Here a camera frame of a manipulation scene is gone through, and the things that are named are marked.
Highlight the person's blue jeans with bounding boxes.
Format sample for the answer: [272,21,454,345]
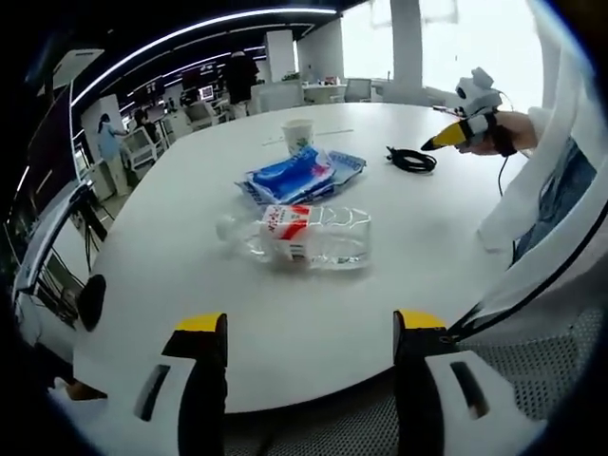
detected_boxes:
[515,140,598,260]

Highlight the grey office chair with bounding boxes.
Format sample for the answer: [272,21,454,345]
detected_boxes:
[344,78,372,104]

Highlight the person in white coat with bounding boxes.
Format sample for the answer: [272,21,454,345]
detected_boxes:
[477,142,599,286]

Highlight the white table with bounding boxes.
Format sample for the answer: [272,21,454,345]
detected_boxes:
[70,102,538,414]

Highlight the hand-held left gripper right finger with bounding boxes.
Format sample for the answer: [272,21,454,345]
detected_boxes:
[392,309,547,456]

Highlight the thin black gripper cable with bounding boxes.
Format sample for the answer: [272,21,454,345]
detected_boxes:
[496,154,513,197]

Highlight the blue tissue packet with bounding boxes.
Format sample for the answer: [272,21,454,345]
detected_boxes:
[236,145,368,206]

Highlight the person's right hand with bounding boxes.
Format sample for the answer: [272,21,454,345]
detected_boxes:
[458,111,536,156]

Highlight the white paper cup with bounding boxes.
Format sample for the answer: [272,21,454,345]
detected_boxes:
[281,118,317,156]

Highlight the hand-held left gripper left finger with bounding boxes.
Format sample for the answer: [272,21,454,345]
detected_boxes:
[134,312,229,456]

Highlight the clear plastic bottle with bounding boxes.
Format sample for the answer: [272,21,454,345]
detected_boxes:
[216,203,372,272]

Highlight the white cabinet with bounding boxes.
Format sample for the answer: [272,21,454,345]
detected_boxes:
[258,80,305,115]

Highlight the black oval pad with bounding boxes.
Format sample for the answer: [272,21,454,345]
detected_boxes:
[80,274,106,333]

